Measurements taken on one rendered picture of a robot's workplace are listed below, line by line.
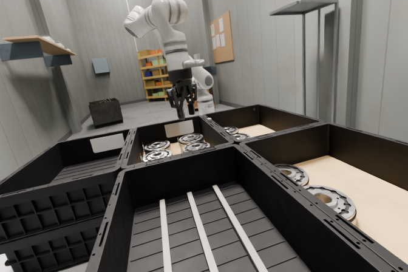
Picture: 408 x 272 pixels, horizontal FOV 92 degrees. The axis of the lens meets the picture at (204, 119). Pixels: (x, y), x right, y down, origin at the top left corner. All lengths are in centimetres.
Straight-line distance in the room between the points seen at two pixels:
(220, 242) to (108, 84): 945
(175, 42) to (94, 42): 928
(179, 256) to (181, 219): 8
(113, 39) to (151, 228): 953
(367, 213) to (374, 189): 9
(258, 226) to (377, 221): 21
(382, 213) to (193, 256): 36
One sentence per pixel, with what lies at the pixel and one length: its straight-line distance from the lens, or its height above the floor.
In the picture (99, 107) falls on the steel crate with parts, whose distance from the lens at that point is 561.
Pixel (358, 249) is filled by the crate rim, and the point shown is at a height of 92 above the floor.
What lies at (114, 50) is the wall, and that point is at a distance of 976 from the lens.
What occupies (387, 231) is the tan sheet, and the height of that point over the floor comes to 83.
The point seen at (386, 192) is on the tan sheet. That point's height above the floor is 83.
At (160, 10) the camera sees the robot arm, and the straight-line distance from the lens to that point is 62.
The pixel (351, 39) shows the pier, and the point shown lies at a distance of 283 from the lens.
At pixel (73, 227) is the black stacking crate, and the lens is 61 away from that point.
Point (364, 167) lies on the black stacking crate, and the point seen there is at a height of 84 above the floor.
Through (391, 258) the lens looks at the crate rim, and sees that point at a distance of 30.
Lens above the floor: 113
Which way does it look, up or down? 14 degrees down
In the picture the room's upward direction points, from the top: 8 degrees counter-clockwise
